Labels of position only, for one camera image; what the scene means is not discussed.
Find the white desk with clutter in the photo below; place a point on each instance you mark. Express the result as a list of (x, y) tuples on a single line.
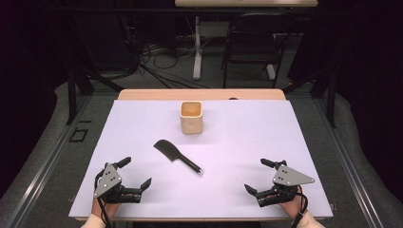
[(247, 3)]

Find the person's right hand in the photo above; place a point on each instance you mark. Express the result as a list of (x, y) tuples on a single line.
[(296, 207)]

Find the aluminium floor rail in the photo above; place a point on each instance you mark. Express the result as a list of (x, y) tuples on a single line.
[(47, 164), (348, 171)]

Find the black folding chair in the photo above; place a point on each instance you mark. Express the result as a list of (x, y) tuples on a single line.
[(250, 47)]

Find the dark brown comb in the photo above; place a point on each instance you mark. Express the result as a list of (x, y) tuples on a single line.
[(168, 148)]

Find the black metal stand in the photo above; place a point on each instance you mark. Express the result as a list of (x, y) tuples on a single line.
[(72, 95), (331, 101)]

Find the wooden table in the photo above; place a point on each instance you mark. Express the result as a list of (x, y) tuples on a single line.
[(190, 94)]

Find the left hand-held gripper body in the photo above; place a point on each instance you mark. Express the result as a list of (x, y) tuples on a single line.
[(109, 182)]

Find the person's left hand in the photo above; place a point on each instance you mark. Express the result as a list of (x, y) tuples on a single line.
[(100, 209)]

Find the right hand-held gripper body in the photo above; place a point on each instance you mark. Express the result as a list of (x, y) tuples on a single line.
[(290, 177)]

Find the dark curtain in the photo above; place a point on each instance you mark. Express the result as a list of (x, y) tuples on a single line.
[(370, 79)]

